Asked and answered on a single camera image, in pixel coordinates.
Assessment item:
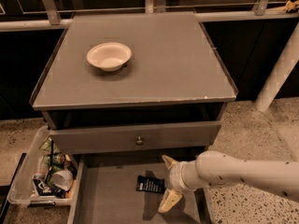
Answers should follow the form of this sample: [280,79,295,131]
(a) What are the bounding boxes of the grey drawer cabinet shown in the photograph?
[29,11,239,161]

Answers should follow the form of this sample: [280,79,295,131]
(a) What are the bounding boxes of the grey top drawer front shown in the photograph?
[50,121,221,154]

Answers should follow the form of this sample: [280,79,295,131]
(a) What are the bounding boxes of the open grey middle drawer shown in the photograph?
[67,149,214,224]

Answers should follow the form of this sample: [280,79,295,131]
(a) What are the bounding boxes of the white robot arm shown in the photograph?
[159,24,299,213]

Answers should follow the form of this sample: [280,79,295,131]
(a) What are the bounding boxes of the green chip bag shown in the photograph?
[40,137,60,154]

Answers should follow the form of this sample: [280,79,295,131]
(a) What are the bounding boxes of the dark blue rxbar wrapper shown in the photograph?
[136,175,165,194]

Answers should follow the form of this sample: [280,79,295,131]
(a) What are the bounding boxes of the silver soda can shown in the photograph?
[33,156,49,180]

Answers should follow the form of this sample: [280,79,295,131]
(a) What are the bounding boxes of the clear plastic storage bin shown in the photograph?
[8,126,78,206]

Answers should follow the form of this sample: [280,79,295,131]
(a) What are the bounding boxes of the grey metal railing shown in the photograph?
[0,0,298,32]

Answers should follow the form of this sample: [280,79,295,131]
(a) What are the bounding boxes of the round metal drawer knob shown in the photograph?
[135,136,144,146]

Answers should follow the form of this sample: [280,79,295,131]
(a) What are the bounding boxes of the dark blue snack bag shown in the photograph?
[33,179,65,199]

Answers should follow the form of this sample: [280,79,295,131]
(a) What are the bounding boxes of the green soda can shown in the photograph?
[52,153,65,165]

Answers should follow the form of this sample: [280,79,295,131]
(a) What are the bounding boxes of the white paper cup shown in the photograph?
[52,170,74,191]

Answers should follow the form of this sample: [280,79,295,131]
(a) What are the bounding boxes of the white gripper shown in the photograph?
[158,155,198,213]

